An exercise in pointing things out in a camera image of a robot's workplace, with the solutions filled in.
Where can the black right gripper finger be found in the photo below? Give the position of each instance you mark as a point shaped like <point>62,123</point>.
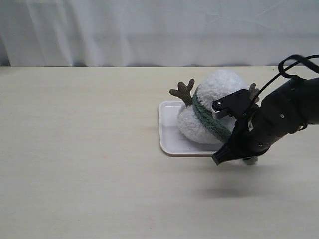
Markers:
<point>236,147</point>
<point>233,105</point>

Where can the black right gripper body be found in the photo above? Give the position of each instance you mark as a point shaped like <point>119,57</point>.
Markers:
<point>279,114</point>

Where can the green fuzzy scarf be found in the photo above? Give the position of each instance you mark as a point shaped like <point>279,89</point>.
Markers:
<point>208,128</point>

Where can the white plush snowman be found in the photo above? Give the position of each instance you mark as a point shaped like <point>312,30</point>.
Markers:
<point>217,80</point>

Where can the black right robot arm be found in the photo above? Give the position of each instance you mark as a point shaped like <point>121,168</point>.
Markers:
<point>310,105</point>

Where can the white plastic tray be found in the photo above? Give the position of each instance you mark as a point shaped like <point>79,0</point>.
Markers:
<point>171,139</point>

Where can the white backdrop curtain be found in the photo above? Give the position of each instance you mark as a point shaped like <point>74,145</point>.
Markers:
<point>169,33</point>

